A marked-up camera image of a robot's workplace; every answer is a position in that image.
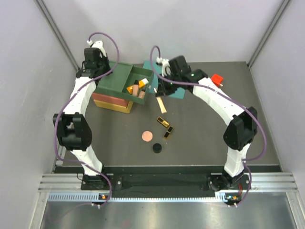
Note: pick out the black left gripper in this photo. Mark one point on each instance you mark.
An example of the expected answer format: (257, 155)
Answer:
(106, 60)

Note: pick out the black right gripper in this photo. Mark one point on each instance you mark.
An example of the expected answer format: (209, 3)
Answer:
(162, 91)

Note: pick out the three-tier drawer organizer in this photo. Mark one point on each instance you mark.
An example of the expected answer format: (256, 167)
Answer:
(108, 93)

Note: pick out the green top drawer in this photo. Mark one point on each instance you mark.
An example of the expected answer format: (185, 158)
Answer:
(137, 73)

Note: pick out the orange cream tube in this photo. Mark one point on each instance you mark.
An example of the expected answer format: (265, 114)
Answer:
(140, 83)

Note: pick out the beige concealer tube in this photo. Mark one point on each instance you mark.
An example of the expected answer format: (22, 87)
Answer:
(160, 103)

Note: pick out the beige foundation bottle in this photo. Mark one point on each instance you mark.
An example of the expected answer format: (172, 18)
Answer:
(135, 88)

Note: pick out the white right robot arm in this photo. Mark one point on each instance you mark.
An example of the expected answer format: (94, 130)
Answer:
(241, 128)

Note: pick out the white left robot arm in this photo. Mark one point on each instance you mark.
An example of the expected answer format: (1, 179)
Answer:
(72, 130)

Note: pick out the red cube with peg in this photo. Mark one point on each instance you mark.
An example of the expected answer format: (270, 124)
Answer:
(217, 80)

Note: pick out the gold black lipstick upper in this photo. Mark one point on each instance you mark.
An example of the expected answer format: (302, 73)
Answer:
(162, 122)

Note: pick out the gold black lipstick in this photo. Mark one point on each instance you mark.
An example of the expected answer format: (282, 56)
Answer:
(162, 122)
(168, 132)

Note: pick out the yellow bottom drawer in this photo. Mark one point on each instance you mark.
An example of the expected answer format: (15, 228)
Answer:
(129, 106)

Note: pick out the gold black lipstick lower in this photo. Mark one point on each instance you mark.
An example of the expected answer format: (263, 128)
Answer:
(168, 132)

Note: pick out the pink round compact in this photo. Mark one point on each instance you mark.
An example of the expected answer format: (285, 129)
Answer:
(147, 136)

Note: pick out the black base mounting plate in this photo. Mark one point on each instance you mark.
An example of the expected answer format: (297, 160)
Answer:
(164, 183)

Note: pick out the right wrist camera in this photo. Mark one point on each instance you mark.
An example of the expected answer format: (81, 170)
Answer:
(164, 63)

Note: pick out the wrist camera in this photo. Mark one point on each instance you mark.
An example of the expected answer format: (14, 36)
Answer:
(97, 44)
(164, 63)

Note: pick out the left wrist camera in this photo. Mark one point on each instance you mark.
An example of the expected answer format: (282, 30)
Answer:
(97, 44)

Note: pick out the aluminium front rail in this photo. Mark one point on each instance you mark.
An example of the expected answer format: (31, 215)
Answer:
(67, 187)

